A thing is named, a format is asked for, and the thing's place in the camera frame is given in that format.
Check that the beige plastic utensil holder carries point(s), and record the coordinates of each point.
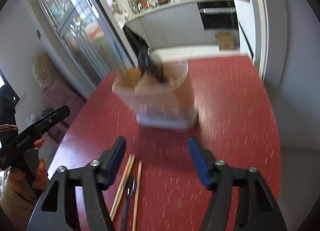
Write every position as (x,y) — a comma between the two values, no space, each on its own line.
(169,105)

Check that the cardboard box on floor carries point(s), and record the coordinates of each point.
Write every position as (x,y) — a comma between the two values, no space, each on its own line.
(225,40)

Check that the light wooden chopstick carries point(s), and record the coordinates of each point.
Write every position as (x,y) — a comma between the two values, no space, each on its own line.
(135,210)

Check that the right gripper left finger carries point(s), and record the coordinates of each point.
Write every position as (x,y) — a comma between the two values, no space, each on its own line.
(56,208)

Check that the plain wooden chopstick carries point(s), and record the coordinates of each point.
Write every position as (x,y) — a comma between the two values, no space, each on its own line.
(121,186)

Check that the stacked pink plastic stools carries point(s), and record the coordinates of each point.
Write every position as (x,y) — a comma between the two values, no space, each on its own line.
(58,94)

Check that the black built-in oven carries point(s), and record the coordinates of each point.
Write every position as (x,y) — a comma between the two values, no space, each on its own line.
(218,14)

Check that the glass sliding door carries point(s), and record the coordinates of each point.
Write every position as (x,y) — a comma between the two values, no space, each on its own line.
(90,35)

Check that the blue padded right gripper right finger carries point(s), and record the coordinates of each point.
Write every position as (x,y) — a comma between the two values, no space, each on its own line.
(257,208)

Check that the brown spoon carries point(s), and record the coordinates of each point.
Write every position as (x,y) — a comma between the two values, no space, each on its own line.
(147,65)
(129,190)

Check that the person's left hand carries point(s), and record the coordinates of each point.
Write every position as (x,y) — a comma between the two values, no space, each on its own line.
(25,170)

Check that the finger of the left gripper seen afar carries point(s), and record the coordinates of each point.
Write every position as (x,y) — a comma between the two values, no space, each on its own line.
(51,119)

